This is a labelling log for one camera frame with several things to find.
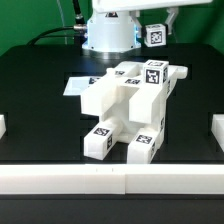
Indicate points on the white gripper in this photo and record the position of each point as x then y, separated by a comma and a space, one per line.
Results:
103, 6

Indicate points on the white chair back frame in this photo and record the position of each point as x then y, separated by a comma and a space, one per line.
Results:
91, 96

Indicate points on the white chair seat part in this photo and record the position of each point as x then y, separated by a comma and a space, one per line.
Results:
125, 96

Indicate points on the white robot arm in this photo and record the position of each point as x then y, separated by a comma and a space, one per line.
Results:
113, 29

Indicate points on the white part right edge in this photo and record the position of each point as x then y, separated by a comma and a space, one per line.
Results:
218, 129

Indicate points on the white part edge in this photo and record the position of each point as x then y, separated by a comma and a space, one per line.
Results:
2, 125
218, 129

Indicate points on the white part left edge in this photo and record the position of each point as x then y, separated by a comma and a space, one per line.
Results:
2, 125

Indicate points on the white marker base plate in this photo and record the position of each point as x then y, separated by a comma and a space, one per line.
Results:
76, 85

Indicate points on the white front barrier rail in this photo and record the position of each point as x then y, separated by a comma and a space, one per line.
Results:
112, 179

